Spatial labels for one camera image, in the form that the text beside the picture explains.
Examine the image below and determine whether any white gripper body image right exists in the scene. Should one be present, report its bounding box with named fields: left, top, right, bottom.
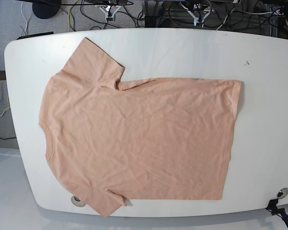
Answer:
left=189, top=4, right=214, bottom=27

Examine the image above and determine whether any peach pink T-shirt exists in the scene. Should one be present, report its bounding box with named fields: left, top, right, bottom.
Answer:
left=39, top=38, right=241, bottom=217

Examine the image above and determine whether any left table cable grommet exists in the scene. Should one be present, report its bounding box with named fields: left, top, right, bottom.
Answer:
left=71, top=196, right=86, bottom=207

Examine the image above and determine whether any yellow floor cable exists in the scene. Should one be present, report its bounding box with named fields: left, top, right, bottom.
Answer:
left=67, top=0, right=79, bottom=32

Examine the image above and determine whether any black round stand base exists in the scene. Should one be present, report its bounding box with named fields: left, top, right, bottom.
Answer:
left=32, top=0, right=61, bottom=19

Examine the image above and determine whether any right table cable grommet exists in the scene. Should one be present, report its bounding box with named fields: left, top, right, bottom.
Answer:
left=276, top=187, right=288, bottom=199

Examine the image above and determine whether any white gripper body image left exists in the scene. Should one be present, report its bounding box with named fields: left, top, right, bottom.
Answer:
left=99, top=5, right=122, bottom=22

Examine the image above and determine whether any black metal frame post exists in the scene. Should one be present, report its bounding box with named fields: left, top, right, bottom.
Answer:
left=141, top=0, right=164, bottom=28

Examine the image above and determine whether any table cable grommet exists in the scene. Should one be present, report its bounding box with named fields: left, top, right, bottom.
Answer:
left=71, top=196, right=86, bottom=207
left=276, top=187, right=288, bottom=199

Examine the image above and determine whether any white floor cable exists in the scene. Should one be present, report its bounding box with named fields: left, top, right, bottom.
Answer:
left=19, top=0, right=29, bottom=37

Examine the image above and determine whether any black clamp with cable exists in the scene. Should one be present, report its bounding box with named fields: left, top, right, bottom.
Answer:
left=265, top=199, right=288, bottom=229

